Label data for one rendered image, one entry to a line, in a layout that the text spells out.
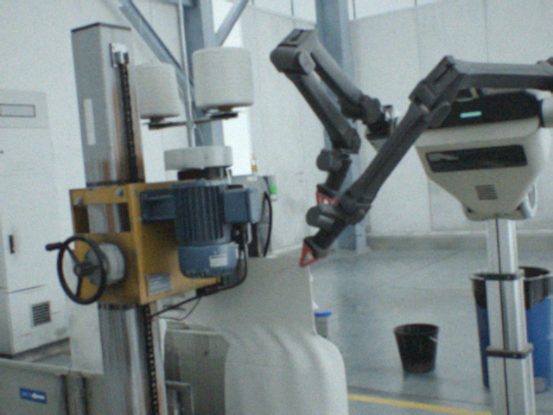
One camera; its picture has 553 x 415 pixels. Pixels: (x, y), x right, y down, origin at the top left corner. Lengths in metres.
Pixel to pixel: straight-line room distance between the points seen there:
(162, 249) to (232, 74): 0.50
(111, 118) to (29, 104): 4.11
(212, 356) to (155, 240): 0.96
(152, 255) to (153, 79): 0.52
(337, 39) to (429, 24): 1.41
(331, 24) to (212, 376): 8.69
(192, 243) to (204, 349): 1.05
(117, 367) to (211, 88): 0.79
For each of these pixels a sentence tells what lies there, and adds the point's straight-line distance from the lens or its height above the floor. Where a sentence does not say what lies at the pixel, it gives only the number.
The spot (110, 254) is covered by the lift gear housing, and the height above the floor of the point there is 1.16.
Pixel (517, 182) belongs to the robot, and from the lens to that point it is 2.21.
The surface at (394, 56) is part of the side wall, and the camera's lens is 10.68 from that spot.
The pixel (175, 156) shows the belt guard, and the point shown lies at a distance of 1.72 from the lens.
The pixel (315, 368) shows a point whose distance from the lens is 2.01.
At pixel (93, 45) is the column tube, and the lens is 1.88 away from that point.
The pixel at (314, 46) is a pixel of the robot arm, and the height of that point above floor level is 1.67.
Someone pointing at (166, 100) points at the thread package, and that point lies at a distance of 2.03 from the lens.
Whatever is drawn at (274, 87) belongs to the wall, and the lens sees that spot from 9.71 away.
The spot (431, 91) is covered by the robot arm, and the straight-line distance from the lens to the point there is 1.74.
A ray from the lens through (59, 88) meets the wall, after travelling 6.92.
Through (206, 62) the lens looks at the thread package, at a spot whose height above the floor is 1.64.
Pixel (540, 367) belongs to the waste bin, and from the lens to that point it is 4.15.
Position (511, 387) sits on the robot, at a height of 0.57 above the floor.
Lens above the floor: 1.34
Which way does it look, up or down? 3 degrees down
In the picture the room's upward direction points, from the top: 5 degrees counter-clockwise
